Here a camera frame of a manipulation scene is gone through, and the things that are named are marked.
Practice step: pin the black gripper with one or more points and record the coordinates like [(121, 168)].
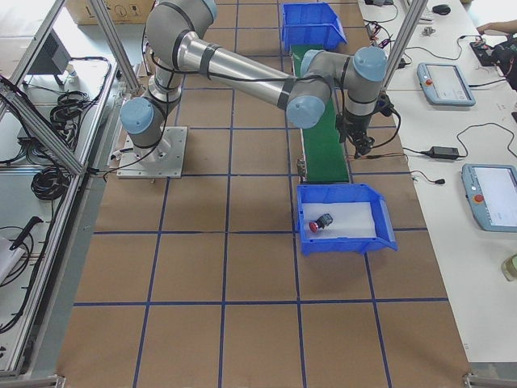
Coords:
[(358, 131)]

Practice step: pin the red push button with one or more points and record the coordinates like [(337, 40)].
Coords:
[(321, 223)]

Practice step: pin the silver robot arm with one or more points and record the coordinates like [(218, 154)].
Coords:
[(175, 31)]

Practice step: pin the green conveyor belt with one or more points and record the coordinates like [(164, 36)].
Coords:
[(323, 153)]

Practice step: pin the black power adapter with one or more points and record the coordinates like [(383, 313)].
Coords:
[(441, 152)]

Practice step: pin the right blue plastic bin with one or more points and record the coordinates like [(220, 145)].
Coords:
[(361, 218)]

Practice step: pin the blue plastic bin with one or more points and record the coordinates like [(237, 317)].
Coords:
[(361, 218), (313, 23)]

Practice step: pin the teach pendant far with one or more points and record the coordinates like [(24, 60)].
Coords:
[(444, 85)]

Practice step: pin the teach pendant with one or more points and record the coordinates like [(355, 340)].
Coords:
[(491, 193), (444, 85)]

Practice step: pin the left blue plastic bin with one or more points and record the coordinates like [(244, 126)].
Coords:
[(313, 23)]

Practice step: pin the teach pendant near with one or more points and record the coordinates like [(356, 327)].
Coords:
[(491, 193)]

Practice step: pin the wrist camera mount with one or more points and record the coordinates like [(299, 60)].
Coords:
[(384, 105)]

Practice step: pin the aluminium frame post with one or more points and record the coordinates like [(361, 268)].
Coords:
[(402, 40)]

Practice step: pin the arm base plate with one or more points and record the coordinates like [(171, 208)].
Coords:
[(165, 161)]

